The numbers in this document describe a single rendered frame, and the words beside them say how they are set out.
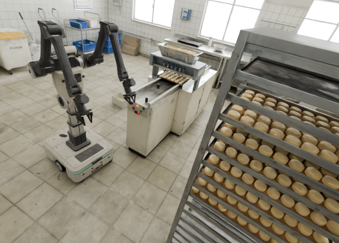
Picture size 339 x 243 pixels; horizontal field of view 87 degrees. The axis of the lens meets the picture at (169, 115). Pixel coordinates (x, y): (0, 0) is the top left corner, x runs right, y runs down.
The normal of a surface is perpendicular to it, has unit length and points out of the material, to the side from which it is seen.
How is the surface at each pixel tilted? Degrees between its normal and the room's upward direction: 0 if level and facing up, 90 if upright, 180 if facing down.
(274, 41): 90
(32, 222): 0
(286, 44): 90
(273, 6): 90
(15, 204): 0
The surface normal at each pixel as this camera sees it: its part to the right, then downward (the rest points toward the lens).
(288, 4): -0.44, 0.44
